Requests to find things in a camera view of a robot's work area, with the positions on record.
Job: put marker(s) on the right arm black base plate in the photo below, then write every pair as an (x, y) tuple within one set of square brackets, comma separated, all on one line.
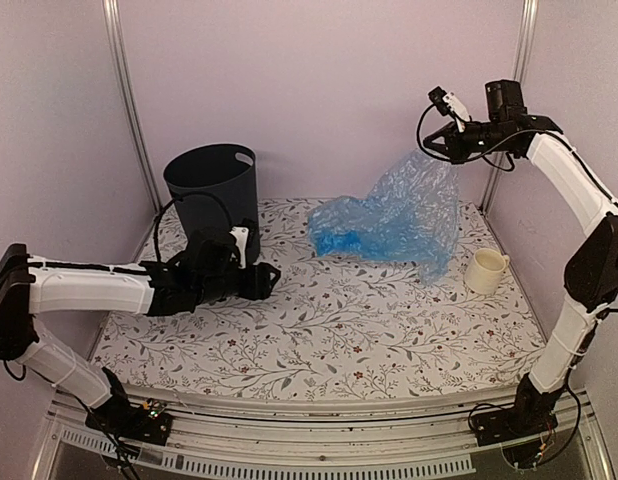
[(492, 424)]

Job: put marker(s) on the blue plastic trash bag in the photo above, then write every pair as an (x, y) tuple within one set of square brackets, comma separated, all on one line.
[(410, 215)]

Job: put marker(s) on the aluminium corner post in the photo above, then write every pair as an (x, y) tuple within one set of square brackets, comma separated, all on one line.
[(508, 97), (114, 31)]

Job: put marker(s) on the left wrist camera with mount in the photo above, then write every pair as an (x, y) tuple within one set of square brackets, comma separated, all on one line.
[(244, 234)]

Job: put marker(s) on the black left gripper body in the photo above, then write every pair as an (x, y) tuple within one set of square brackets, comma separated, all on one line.
[(217, 288)]

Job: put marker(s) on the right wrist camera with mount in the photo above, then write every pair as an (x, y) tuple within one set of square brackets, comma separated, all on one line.
[(448, 104)]

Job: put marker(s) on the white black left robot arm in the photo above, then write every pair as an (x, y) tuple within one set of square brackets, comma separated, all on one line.
[(32, 285)]

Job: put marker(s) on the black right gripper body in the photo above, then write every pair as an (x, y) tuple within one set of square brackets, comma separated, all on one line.
[(492, 138)]

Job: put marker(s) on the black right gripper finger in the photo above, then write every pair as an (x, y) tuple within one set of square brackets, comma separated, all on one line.
[(442, 156), (448, 137)]

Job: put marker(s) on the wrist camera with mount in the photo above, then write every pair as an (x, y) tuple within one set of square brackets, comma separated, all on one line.
[(244, 234), (448, 104)]

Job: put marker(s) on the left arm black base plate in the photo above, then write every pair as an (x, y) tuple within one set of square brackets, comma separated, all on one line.
[(120, 419)]

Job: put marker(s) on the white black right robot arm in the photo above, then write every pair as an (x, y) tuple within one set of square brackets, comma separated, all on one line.
[(591, 274)]

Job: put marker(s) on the dark grey trash bin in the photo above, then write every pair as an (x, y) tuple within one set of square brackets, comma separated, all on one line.
[(217, 187)]

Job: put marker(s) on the aluminium front rail frame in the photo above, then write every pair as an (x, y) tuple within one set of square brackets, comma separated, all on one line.
[(431, 437)]

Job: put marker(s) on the left aluminium corner post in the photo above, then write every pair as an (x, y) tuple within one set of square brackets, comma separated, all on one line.
[(114, 31)]

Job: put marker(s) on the floral patterned table mat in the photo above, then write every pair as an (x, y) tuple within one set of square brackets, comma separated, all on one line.
[(334, 328)]

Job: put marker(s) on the cream ceramic mug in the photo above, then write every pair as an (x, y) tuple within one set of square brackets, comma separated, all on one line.
[(485, 271)]

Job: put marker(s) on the right aluminium corner post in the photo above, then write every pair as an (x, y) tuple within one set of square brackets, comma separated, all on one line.
[(508, 97)]

